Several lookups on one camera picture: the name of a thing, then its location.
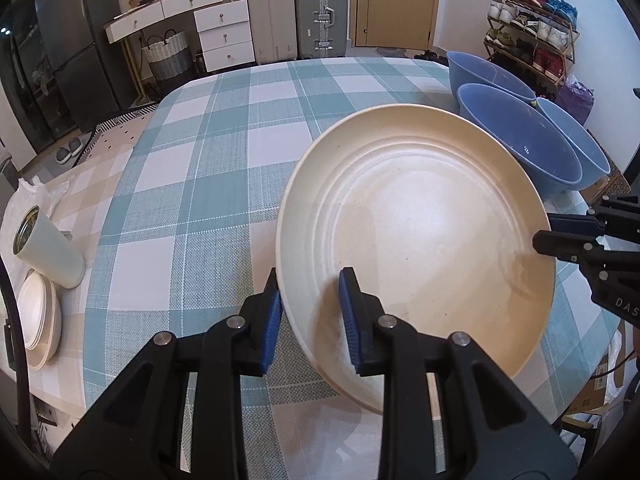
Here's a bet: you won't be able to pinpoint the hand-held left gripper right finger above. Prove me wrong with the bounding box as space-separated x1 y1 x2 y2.
338 266 578 480

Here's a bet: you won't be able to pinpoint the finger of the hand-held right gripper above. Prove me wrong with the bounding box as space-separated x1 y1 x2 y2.
546 194 640 241
531 229 640 286

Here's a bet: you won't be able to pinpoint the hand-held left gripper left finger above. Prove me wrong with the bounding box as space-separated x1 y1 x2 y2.
50 267 285 480

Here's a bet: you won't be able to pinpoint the blue bowl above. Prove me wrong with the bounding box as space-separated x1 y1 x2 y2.
446 51 537 106
457 83 584 200
534 97 612 193

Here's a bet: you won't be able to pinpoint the stack of white plates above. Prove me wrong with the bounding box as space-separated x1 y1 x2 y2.
19 270 63 372

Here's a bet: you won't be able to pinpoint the dotted flat cardboard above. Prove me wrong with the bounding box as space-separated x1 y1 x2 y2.
607 170 638 196

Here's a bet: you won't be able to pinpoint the brown cardboard box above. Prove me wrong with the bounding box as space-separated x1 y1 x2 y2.
565 350 613 431

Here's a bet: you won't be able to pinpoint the purple rolled mat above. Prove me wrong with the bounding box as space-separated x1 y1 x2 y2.
555 80 596 128

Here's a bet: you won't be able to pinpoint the wooden shoe rack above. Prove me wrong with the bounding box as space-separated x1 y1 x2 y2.
482 0 581 86

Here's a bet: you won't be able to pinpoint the rows of shoes on rack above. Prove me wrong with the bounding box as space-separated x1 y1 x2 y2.
485 0 578 78

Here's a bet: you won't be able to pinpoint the pile of shoes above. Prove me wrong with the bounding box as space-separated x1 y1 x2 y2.
412 50 449 67

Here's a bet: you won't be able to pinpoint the mint green cup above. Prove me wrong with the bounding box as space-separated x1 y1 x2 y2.
13 205 87 289

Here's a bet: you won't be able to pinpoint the white plastic bag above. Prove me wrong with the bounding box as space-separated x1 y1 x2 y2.
17 176 68 206

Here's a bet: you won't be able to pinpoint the woven laundry basket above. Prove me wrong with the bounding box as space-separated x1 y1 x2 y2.
141 30 195 86

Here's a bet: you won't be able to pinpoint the wooden door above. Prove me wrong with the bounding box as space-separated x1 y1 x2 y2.
348 0 443 50

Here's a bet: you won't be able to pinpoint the white drawer dresser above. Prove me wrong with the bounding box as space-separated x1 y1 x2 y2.
103 0 253 73

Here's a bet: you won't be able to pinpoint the beige suitcase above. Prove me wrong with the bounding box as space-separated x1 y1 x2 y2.
244 0 300 66

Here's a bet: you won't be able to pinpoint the silver suitcase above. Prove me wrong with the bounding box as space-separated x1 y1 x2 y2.
292 0 349 61

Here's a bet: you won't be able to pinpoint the dark glass cabinet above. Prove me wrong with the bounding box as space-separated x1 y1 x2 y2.
0 0 56 156

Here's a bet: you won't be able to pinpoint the grey refrigerator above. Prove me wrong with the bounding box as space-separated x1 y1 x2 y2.
35 0 138 133

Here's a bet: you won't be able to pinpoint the black cable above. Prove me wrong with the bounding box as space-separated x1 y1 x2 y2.
595 347 638 378
0 260 33 441

